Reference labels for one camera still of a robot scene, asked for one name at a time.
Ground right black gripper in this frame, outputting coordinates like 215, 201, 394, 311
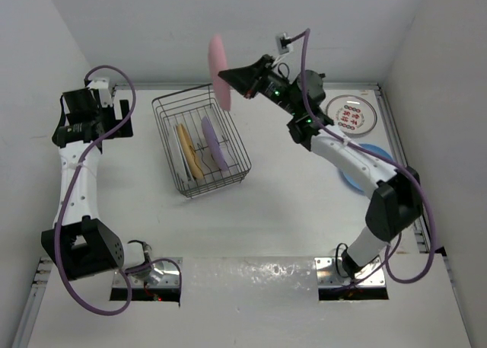
218, 54, 301, 117

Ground pink plastic plate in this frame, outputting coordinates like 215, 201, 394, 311
207, 33, 234, 112

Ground purple plastic plate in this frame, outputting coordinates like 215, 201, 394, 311
201, 117, 229, 171

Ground yellow plastic plate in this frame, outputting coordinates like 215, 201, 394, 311
176, 123, 204, 180

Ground white plate orange sunburst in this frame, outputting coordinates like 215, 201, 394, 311
173, 125, 195, 182

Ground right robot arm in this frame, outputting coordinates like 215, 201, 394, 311
208, 55, 423, 278

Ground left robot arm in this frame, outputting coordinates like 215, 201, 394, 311
41, 88, 149, 281

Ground white plate red characters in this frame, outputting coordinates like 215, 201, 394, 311
325, 94, 377, 136

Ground blue plastic plate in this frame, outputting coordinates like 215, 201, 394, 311
337, 143, 396, 197

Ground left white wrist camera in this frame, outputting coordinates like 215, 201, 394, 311
85, 77, 113, 108

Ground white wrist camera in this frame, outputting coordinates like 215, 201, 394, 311
85, 77, 113, 108
275, 32, 294, 55

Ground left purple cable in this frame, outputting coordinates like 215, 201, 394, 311
53, 65, 182, 317

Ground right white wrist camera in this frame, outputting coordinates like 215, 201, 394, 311
275, 32, 294, 55

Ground grey wire dish rack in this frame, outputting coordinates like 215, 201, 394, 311
151, 85, 251, 198

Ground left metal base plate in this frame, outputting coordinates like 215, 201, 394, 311
129, 257, 183, 290

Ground metal base plate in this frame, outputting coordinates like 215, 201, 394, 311
314, 257, 386, 289
129, 257, 183, 290

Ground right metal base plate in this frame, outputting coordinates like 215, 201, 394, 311
314, 257, 386, 289

